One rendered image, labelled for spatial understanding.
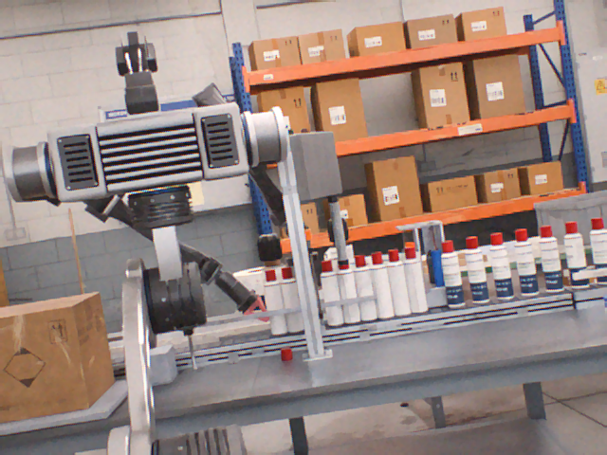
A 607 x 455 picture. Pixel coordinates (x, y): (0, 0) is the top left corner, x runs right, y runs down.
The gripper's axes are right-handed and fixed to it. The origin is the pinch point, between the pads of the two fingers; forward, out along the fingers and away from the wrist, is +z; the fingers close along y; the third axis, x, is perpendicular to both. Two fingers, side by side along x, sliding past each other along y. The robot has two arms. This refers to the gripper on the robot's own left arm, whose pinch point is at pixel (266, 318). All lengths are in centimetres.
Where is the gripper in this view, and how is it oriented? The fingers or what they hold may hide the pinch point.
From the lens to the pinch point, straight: 231.2
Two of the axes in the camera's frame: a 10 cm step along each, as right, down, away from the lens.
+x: -6.8, 7.3, 0.6
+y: 0.0, -0.8, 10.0
